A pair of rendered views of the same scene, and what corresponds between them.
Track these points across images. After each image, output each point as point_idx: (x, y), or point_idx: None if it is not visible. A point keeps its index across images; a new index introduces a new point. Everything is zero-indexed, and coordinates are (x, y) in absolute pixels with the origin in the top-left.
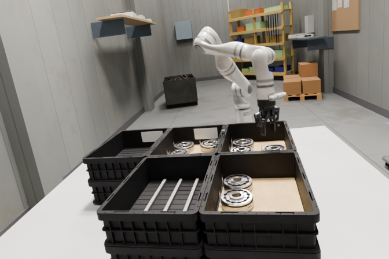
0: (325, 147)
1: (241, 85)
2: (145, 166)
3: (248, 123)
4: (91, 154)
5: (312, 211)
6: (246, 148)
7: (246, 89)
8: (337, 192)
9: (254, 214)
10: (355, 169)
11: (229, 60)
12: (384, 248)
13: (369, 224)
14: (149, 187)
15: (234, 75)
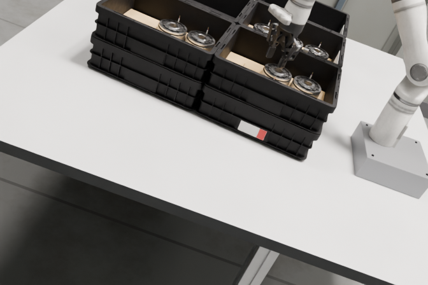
0: (355, 235)
1: (403, 48)
2: (242, 2)
3: (336, 80)
4: None
5: (100, 4)
6: (278, 72)
7: (409, 65)
8: (204, 152)
9: None
10: (258, 210)
11: None
12: (100, 118)
13: (135, 133)
14: (230, 16)
15: (398, 20)
